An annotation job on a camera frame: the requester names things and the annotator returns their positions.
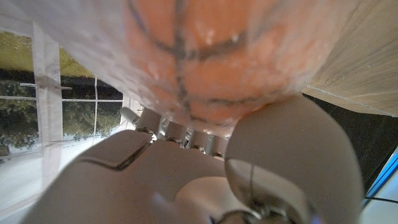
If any blue plastic strip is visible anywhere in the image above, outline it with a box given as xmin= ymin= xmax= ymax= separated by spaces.
xmin=362 ymin=146 xmax=398 ymax=206

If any printed window backdrop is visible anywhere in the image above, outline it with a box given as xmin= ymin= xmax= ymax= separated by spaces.
xmin=0 ymin=27 xmax=144 ymax=187

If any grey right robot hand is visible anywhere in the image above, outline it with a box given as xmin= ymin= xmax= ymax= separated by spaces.
xmin=18 ymin=93 xmax=364 ymax=224

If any small orange basketball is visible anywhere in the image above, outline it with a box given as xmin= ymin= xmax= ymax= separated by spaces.
xmin=124 ymin=0 xmax=312 ymax=138

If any clear bubble wrap sheet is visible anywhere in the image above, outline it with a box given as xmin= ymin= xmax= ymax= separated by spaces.
xmin=0 ymin=0 xmax=358 ymax=139

